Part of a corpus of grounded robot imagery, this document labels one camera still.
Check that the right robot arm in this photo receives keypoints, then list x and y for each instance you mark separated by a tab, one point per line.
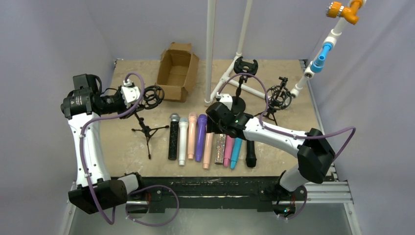
312	150

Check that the tripod shock mount stand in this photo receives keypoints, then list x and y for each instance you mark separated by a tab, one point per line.
152	97
280	98

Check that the black microphone orange cap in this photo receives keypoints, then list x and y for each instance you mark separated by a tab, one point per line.
250	154

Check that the blue microphone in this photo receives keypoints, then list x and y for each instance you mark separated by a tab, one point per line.
235	153

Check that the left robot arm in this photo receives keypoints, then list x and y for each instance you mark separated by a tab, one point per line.
84	108

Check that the black sparkly microphone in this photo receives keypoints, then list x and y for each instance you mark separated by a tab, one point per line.
173	136

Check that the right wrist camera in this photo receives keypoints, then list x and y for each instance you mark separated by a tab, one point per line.
226	99

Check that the white PVC pipe frame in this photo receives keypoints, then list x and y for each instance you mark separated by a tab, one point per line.
211	16

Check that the aluminium rail frame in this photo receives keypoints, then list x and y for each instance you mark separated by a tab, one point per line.
328	192

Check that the cardboard box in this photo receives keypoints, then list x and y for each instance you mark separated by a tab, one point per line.
177	72

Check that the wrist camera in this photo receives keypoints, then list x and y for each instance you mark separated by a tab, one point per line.
130	93
226	99

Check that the round base mic stand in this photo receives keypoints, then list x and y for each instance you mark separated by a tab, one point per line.
241	66

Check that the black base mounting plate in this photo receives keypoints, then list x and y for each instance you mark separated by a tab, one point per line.
260	193

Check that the pink microphone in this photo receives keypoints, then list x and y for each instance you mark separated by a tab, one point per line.
228	151

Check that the white microphone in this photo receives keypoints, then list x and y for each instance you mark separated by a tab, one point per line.
183	126

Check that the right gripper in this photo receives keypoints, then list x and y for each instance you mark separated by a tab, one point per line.
212	126

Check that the glitter sequin microphone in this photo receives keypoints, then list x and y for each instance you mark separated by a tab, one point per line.
220	148

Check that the beige microphone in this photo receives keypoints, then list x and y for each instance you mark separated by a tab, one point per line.
207	150
192	120

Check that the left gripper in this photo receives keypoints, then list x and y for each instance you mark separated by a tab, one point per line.
134	105

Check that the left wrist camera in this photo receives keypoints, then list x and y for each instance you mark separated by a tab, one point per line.
130	93

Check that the purple microphone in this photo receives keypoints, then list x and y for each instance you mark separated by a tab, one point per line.
201	133

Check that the PVC pipe with coloured fittings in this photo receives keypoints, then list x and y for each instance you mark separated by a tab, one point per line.
347	14

